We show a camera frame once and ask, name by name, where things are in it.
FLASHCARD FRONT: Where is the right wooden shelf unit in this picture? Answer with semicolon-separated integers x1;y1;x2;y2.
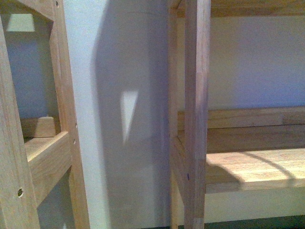
167;0;305;229

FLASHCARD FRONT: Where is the wooden shelf unit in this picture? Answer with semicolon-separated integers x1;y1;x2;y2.
0;0;90;229
167;0;305;229

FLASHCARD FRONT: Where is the left wooden shelf unit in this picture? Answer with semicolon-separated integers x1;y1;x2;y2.
0;0;90;229

